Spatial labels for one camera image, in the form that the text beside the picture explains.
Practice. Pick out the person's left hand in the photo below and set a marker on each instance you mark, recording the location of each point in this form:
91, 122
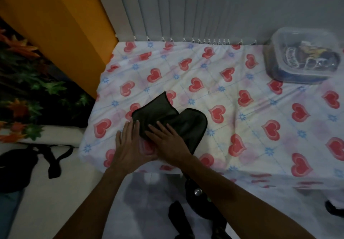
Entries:
129, 150

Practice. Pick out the person's right hand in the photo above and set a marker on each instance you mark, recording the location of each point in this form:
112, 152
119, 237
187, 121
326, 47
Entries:
172, 146

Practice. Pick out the person's right fingers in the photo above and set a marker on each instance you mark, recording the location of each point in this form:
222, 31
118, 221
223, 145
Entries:
164, 133

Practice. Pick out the person's left thumb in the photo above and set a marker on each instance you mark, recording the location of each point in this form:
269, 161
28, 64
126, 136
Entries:
119, 140

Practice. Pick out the dark green cloth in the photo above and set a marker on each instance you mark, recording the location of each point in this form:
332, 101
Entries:
185, 124

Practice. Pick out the person's left forearm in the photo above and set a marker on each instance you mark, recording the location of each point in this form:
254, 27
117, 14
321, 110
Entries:
94, 204

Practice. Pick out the person's right forearm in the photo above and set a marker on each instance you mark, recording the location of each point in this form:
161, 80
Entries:
236, 201

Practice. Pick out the white heart print bedsheet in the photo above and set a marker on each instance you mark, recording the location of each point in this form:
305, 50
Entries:
215, 85

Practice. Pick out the black gear with silver knob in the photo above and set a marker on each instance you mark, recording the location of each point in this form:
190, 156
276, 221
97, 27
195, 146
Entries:
197, 201

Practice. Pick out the black fabric piece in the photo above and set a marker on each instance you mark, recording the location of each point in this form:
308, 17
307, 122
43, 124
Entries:
178, 220

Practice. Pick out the artificial plant with orange flowers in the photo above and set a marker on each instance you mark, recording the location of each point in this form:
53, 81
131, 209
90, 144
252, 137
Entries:
29, 91

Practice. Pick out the orange panel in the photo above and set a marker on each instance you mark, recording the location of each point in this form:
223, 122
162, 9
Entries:
61, 24

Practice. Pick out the blue fabric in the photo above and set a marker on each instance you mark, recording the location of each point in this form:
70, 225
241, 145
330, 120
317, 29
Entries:
8, 212

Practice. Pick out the grey vertical blinds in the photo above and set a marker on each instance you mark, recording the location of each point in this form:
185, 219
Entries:
215, 8

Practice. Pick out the clear plastic lidded container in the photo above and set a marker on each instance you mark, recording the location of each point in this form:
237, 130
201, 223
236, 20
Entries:
279, 59

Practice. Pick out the bundle of dark accessories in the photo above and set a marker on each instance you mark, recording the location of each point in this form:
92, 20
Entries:
309, 57

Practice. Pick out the small black object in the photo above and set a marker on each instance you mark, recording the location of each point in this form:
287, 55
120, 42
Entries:
334, 208

